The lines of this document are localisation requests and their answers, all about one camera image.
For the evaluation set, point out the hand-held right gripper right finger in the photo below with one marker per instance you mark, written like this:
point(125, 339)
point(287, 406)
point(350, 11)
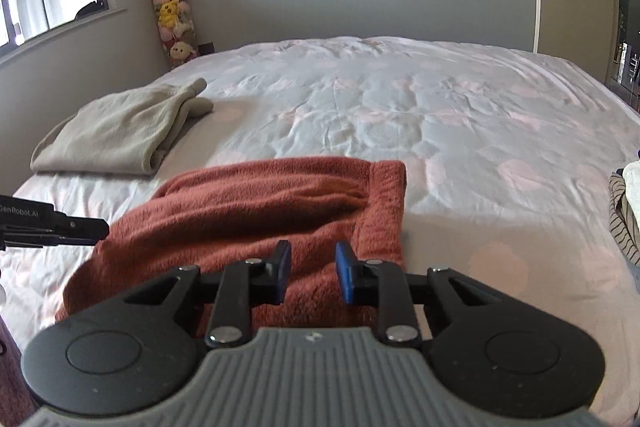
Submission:
point(345, 267)

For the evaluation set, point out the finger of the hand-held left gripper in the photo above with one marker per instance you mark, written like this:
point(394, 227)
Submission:
point(87, 227)

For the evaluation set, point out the bed with white sheet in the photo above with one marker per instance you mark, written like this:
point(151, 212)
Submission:
point(425, 132)

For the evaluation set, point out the rust fleece garment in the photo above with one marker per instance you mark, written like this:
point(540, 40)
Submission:
point(240, 212)

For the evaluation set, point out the striped cloth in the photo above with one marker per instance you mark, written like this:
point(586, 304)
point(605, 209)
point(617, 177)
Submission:
point(625, 212)

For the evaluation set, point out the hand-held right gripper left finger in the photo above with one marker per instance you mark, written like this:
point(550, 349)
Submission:
point(283, 264)

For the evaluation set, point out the beige fleece garment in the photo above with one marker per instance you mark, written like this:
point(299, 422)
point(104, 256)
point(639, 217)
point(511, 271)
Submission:
point(120, 127)

